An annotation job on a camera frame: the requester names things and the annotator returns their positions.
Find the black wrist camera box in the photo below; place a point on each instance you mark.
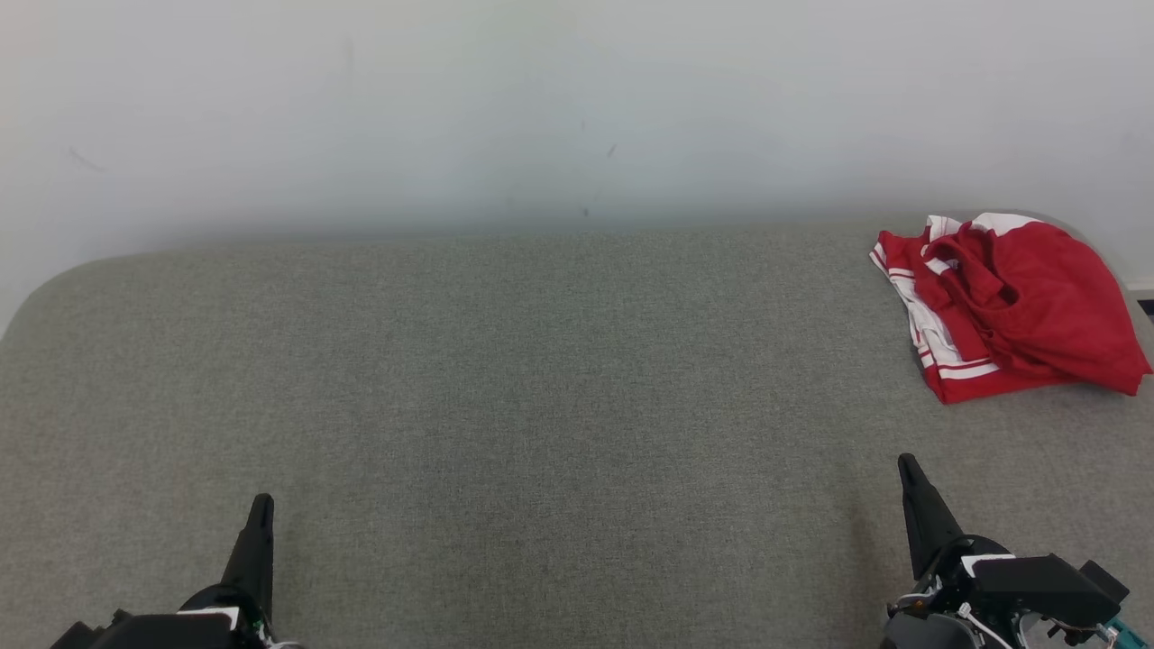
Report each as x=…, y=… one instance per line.
x=1037, y=586
x=81, y=635

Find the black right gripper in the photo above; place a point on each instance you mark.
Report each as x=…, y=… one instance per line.
x=938, y=613

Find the red shorts with Bulls print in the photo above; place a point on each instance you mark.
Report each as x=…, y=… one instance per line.
x=1055, y=306

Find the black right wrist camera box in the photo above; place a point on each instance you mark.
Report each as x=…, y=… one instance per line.
x=1037, y=586

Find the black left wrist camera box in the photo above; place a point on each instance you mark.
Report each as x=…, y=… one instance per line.
x=81, y=635

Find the red jersey with black number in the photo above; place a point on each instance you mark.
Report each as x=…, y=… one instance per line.
x=956, y=383

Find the white and black baseboard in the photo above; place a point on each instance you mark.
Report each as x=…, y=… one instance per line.
x=1143, y=297

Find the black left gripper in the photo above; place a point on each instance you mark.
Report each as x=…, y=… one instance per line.
x=198, y=631

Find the grey fabric sofa cushion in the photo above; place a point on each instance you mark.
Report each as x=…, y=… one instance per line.
x=496, y=406

